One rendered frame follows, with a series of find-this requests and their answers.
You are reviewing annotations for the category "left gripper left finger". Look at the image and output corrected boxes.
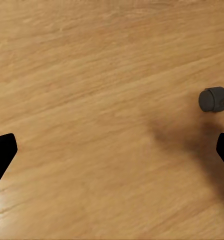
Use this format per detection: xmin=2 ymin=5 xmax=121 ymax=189
xmin=0 ymin=133 xmax=18 ymax=180

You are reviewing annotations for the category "swivel chair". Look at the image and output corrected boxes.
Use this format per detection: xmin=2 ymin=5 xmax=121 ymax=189
xmin=198 ymin=86 xmax=224 ymax=112

